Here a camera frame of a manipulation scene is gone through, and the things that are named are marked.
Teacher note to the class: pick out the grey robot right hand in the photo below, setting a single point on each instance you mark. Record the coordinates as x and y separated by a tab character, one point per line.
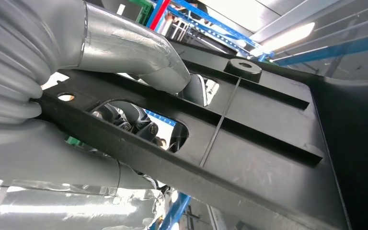
44	165

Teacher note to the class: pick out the blue steel shelf rack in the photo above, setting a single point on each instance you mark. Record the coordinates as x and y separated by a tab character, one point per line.
209	20
174	209

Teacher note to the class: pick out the green plastic crate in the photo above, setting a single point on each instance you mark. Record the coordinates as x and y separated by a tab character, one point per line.
144	11
74	142

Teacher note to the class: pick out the red barrier belt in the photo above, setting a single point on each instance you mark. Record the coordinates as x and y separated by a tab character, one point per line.
160	12

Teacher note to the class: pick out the ceiling light strip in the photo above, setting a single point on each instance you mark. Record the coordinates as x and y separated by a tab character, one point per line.
285	38

